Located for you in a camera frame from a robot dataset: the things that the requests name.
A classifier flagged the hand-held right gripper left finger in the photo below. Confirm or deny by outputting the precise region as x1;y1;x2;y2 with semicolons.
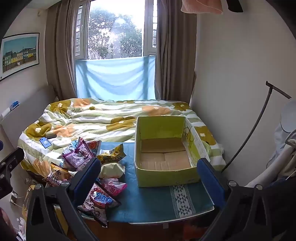
25;158;102;241

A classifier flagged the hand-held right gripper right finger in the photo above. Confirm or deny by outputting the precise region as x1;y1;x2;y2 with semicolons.
196;158;292;241

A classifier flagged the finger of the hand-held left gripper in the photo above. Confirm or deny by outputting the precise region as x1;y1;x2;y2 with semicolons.
0;147;25;200

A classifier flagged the pink purple snack packet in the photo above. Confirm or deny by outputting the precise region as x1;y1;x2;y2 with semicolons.
60;137;102;172

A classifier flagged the pale yellow-green snack packet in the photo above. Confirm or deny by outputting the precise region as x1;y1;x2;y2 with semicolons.
99;162;126;179

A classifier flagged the pink cartoon snack packet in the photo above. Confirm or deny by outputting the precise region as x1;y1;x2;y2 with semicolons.
77;183;122;227

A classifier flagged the bright pink snack packet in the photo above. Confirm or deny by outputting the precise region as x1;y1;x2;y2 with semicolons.
98;178;128;197

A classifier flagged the brown orange snack packet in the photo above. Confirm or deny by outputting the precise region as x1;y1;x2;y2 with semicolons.
43;162;75;188

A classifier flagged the gold snack packet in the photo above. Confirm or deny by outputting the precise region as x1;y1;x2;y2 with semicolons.
97;144;127;164

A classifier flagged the yellow-green cardboard box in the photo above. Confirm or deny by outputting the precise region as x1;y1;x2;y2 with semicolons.
134;116;211;188

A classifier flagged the floral striped quilt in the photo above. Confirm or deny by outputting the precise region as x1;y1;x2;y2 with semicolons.
17;98;226;172

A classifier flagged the teal patterned tablecloth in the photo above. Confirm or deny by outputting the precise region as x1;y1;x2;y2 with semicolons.
79;141;214;224

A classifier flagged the beige bed headboard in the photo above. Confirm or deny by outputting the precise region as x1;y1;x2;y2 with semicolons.
0;85;57;149

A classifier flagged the black curved lamp stand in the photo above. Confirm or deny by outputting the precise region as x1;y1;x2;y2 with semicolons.
221;81;292;173

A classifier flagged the light blue window cloth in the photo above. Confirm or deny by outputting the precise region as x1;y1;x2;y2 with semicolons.
75;56;156;100

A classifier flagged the framed houses picture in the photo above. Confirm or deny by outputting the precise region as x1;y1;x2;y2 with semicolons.
0;32;40;81

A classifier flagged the brown curtain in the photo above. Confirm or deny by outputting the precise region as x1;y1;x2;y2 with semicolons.
155;0;197;105
45;0;89;100

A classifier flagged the glass window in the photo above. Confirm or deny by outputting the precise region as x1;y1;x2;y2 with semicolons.
74;0;159;59

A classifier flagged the pink hanging towel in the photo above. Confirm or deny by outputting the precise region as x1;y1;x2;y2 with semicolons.
180;0;223;15

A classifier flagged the dark hanging garment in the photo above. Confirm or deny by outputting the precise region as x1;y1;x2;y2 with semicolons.
225;0;244;13

